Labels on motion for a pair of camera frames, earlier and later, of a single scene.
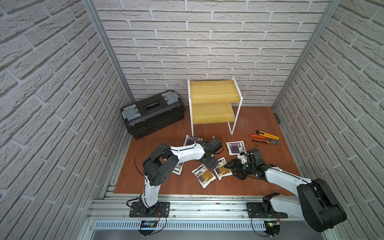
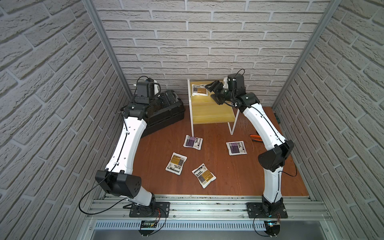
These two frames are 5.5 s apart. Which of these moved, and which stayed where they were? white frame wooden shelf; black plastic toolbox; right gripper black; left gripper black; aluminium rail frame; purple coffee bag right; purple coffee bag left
Moved: right gripper black; left gripper black
Stayed: purple coffee bag left; black plastic toolbox; white frame wooden shelf; purple coffee bag right; aluminium rail frame
